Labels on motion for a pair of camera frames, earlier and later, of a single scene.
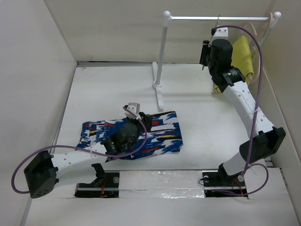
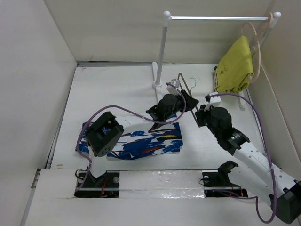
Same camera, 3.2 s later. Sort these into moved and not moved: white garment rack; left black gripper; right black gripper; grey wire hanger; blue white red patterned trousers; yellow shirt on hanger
Moved: grey wire hanger; left black gripper; right black gripper
Not moved: yellow shirt on hanger; blue white red patterned trousers; white garment rack
